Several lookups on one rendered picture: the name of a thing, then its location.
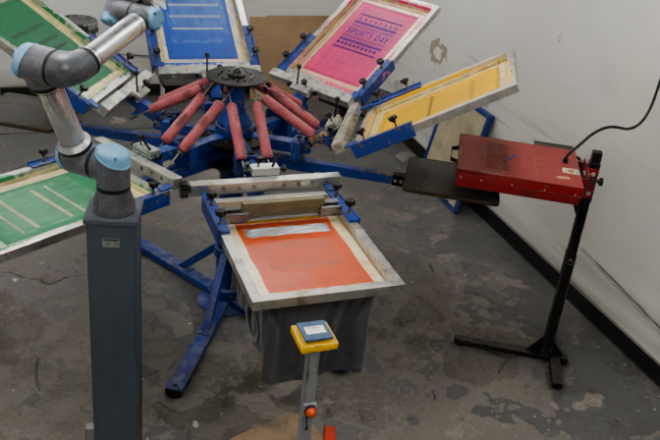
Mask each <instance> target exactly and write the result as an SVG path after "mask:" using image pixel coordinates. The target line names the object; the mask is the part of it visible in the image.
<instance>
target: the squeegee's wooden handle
mask: <svg viewBox="0 0 660 440"><path fill-rule="evenodd" d="M324 204H325V197H324V196H323V195H318V196H305V197H291V198H278V199H264V200H252V201H242V203H241V213H245V212H248V216H247V220H249V218H252V217H264V216H277V215H289V214H301V213H312V212H317V213H318V214H320V207H321V206H324Z"/></svg>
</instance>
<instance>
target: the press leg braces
mask: <svg viewBox="0 0 660 440"><path fill-rule="evenodd" d="M214 245H215V244H213V245H211V246H210V247H207V248H205V249H204V250H202V251H200V252H199V253H197V254H195V255H193V256H192V257H190V258H188V259H186V260H185V261H180V262H178V263H175V264H173V265H174V266H175V267H177V268H179V269H180V270H182V271H184V272H185V273H187V272H189V271H191V270H194V267H192V266H191V265H193V264H195V263H197V262H198V261H200V260H202V259H204V258H205V257H207V256H208V255H210V254H211V253H213V252H214ZM227 263H228V257H227V255H226V254H224V253H221V254H220V258H219V262H218V266H217V270H216V273H215V277H214V281H213V285H212V289H211V293H210V297H209V301H208V305H207V308H206V312H205V315H204V319H203V322H202V323H201V325H200V327H199V329H198V330H197V332H196V333H197V334H202V335H207V336H210V334H211V332H212V331H213V329H214V327H215V325H216V323H214V322H212V321H213V317H214V313H215V309H216V305H217V302H218V298H219V294H220V290H221V286H222V283H223V279H224V275H225V271H226V267H227Z"/></svg>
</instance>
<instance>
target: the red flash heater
mask: <svg viewBox="0 0 660 440"><path fill-rule="evenodd" d="M459 144H460V146H459V151H458V165H457V171H456V186H459V187H465V188H471V189H477V190H483V191H489V192H495V193H506V194H512V195H518V196H524V197H531V198H537V199H543V200H549V201H555V202H561V203H567V204H573V205H579V201H580V199H581V198H583V199H585V196H586V192H587V188H588V184H589V180H590V174H589V170H588V167H587V165H586V164H587V163H586V159H585V158H583V162H579V161H578V160H577V156H576V152H575V151H574V152H573V153H572V154H571V155H570V156H569V157H568V158H569V161H568V163H567V164H566V163H563V159H564V158H565V156H566V154H568V153H569V152H570V150H568V149H562V148H556V147H549V146H543V145H536V144H530V143H523V142H517V141H510V140H504V139H498V138H492V137H480V136H474V135H467V134H460V140H459ZM515 154H516V156H514V157H512V158H511V159H509V160H507V161H505V162H503V161H504V160H506V159H508V158H509V157H511V156H513V155H515Z"/></svg>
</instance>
